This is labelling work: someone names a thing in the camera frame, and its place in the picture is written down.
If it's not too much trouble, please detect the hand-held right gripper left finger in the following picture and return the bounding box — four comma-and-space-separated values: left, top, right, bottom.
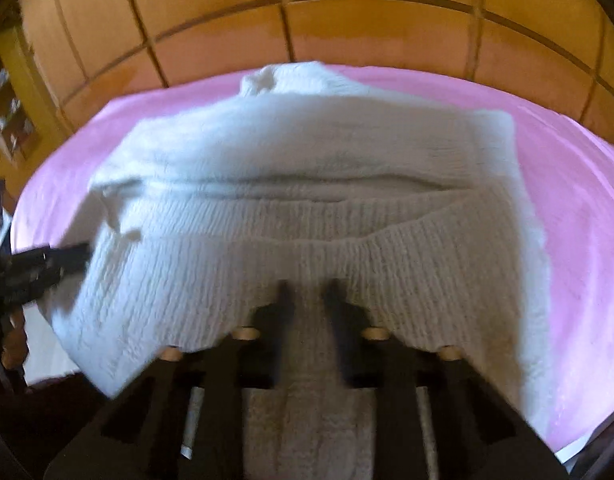
44, 280, 295, 480

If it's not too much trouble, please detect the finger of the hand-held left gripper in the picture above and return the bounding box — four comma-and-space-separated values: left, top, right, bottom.
14, 241, 92, 283

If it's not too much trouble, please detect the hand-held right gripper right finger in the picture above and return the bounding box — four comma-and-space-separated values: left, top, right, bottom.
322, 277, 570, 480

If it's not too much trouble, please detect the white knit sweater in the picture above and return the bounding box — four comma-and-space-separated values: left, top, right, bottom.
47, 60, 556, 480

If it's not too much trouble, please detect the white bed sheet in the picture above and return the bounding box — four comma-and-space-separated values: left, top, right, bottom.
22, 302, 90, 387

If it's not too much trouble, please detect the wooden bookshelf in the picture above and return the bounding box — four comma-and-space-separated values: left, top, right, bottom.
0, 25, 44, 163

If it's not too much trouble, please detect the pink dotted blanket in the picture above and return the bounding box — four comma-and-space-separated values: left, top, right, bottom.
9, 62, 614, 455

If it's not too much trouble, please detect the wooden panelled wardrobe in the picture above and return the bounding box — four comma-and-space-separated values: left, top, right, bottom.
16, 0, 614, 137

